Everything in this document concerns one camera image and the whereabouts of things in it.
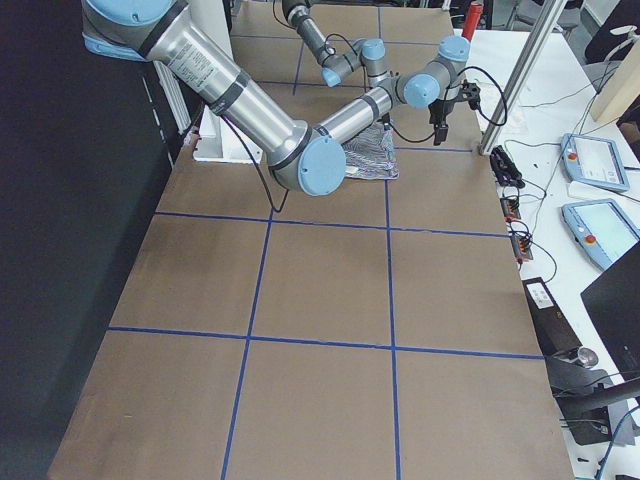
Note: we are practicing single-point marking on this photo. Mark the black box with label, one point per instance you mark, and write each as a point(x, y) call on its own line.
point(553, 331)

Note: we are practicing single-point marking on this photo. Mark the red cylindrical bottle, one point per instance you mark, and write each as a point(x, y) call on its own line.
point(472, 19)

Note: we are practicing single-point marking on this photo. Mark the blue white striped polo shirt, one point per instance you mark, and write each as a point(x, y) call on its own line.
point(370, 155)

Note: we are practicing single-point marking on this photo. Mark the black monitor stand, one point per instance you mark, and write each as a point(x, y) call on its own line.
point(592, 405)

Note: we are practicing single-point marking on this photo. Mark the near blue teach pendant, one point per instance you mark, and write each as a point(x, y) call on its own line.
point(602, 229)

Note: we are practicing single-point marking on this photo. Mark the blue teach pendant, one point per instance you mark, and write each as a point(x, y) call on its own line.
point(602, 229)
point(594, 161)

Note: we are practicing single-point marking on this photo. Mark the black monitor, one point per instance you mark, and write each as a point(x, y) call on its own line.
point(612, 303)

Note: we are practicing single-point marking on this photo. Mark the aluminium frame post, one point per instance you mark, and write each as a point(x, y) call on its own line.
point(537, 38)

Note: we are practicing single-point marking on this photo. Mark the black power strip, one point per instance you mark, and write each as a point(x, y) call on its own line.
point(504, 169)

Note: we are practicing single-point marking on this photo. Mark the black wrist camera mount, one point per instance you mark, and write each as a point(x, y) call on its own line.
point(469, 92)

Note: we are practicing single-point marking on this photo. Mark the grey orange usb hub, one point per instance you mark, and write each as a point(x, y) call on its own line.
point(510, 208)
point(521, 242)

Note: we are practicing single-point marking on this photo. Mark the far blue teach pendant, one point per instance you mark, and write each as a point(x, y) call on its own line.
point(594, 161)

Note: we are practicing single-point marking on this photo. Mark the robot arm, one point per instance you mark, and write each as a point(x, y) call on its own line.
point(340, 50)
point(299, 157)

